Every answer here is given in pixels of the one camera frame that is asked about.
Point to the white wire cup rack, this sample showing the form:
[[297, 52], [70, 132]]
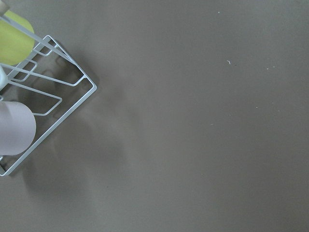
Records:
[[49, 82]]

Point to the pink cup on rack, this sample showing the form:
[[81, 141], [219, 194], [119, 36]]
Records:
[[17, 128]]

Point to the yellow-green cup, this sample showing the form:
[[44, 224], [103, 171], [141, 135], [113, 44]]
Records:
[[15, 46]]

